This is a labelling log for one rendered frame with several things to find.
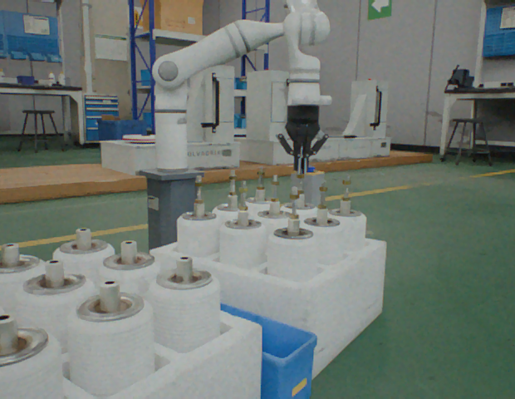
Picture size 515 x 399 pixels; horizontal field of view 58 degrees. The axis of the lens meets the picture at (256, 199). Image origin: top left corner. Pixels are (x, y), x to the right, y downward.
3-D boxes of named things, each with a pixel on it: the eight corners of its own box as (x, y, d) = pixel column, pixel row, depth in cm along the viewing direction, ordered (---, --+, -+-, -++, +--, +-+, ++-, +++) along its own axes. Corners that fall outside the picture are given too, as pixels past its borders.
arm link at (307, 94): (293, 105, 101) (294, 75, 99) (280, 105, 111) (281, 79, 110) (332, 105, 102) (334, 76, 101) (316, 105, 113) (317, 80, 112)
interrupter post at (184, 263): (172, 282, 63) (171, 258, 62) (184, 277, 64) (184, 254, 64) (184, 286, 61) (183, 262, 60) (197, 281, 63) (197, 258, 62)
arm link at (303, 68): (282, 81, 104) (321, 82, 104) (283, 9, 101) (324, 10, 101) (281, 83, 111) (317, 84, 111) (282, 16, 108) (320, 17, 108)
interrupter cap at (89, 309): (62, 312, 53) (61, 306, 53) (117, 292, 59) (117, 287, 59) (102, 331, 48) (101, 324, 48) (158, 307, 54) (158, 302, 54)
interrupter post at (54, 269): (41, 286, 60) (40, 262, 60) (59, 281, 62) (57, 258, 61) (51, 290, 59) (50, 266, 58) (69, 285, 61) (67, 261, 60)
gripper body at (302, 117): (315, 103, 113) (314, 141, 115) (282, 102, 111) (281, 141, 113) (326, 102, 106) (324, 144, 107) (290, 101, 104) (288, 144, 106)
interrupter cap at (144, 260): (92, 264, 69) (92, 260, 69) (133, 253, 75) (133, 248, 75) (124, 276, 65) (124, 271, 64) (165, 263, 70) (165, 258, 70)
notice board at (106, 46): (95, 58, 661) (93, 32, 655) (127, 61, 692) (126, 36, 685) (95, 58, 660) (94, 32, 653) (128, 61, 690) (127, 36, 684)
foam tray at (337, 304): (150, 327, 103) (149, 249, 100) (252, 278, 135) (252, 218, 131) (305, 387, 81) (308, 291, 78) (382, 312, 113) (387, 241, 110)
